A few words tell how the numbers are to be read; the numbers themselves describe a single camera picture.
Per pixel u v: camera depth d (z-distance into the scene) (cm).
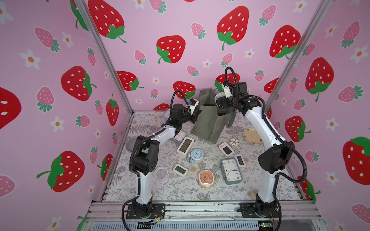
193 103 78
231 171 86
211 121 98
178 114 76
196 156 90
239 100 63
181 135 102
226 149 95
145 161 53
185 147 95
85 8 68
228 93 75
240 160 90
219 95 86
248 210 73
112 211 75
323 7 69
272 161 51
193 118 82
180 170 86
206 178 82
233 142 99
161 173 84
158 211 74
